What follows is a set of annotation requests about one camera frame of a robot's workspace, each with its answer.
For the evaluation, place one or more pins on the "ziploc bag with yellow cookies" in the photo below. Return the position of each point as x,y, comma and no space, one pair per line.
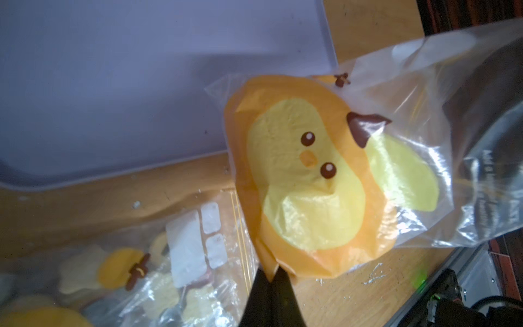
191,268

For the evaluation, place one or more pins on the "ziploc bag with pink cookies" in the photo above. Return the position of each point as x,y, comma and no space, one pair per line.
415,145

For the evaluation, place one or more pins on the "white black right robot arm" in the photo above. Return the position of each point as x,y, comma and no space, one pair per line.
442,304

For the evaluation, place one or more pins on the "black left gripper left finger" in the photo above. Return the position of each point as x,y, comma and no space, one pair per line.
258,310

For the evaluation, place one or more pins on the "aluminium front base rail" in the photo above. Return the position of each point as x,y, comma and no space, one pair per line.
491,269

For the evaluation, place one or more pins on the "lavender plastic tray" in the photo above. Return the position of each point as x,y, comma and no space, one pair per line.
92,89

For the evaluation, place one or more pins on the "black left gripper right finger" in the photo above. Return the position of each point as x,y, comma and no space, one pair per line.
284,305

